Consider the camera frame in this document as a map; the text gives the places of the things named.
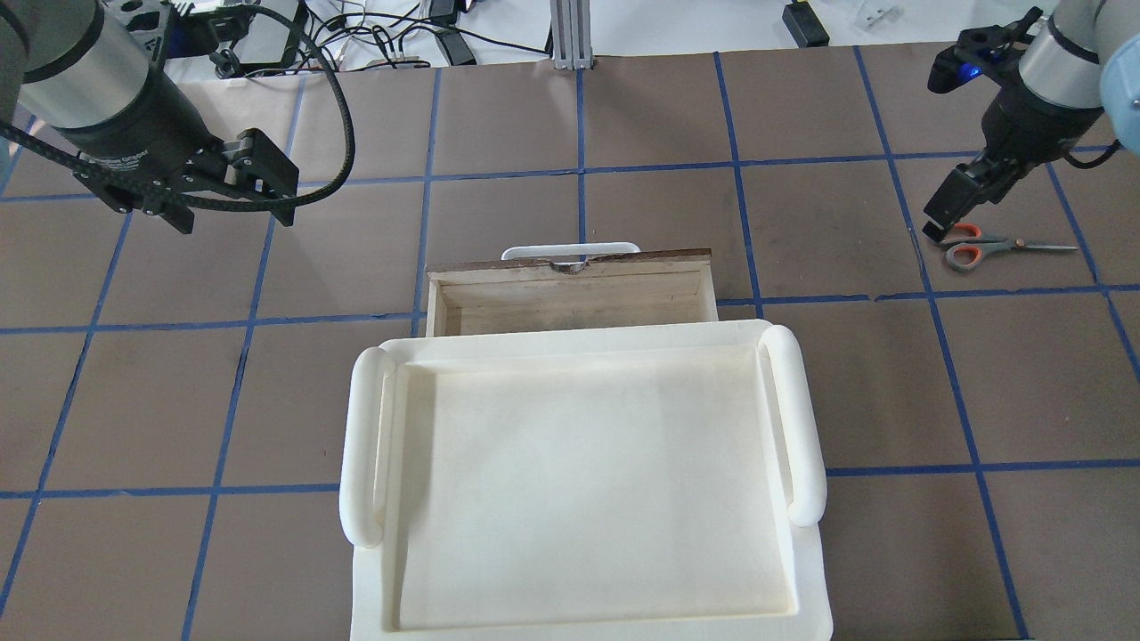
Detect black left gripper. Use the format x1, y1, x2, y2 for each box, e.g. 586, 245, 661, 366
62, 86, 300, 235

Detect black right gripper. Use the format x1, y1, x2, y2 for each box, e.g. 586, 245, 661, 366
923, 86, 1101, 242

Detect orange grey scissors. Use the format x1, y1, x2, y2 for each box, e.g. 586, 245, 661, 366
935, 224, 1078, 273

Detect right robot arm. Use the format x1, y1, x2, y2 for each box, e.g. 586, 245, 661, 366
925, 1, 1139, 242

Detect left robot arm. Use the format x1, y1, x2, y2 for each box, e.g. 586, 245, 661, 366
3, 1, 298, 234

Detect wooden drawer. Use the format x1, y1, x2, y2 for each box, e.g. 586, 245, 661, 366
423, 245, 718, 336

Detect black power adapter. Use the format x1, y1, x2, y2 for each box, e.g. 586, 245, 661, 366
781, 1, 830, 48

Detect cream plastic tray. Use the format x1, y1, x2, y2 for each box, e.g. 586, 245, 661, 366
339, 321, 834, 640

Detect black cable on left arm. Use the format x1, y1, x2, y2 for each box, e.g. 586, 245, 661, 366
0, 5, 357, 213

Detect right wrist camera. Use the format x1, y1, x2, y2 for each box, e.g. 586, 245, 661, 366
927, 5, 1044, 94

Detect black device with cables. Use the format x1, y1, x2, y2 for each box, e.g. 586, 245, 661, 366
107, 0, 308, 78

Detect white drawer handle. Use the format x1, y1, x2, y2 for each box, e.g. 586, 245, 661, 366
500, 242, 642, 261

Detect aluminium frame post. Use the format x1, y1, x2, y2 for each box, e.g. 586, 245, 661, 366
549, 0, 595, 70

